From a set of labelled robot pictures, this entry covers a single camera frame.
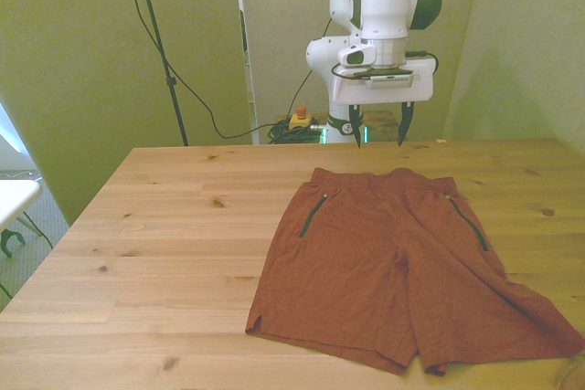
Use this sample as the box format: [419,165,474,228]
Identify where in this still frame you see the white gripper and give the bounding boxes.
[331,57,435,150]

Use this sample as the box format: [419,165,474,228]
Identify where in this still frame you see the rust red shorts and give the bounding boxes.
[244,166,585,377]

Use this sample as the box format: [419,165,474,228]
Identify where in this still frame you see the yellow emergency stop button box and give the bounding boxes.
[288,105,317,132]

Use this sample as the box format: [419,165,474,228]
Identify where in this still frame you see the white divider panel edge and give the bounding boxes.
[233,0,260,144]

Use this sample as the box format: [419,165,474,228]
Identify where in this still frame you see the white folding table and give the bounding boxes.
[0,178,45,259]

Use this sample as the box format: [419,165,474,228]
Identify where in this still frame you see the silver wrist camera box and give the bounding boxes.
[364,70,420,90]

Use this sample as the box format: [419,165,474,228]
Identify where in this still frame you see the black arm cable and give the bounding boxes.
[290,0,441,122]

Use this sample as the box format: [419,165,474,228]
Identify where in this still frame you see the coiled dark cable bundle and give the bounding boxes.
[266,119,324,145]

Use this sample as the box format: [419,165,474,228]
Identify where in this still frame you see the black stand cable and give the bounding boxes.
[116,0,293,141]

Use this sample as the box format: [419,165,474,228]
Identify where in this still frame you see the black camera stand pole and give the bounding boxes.
[130,0,190,147]

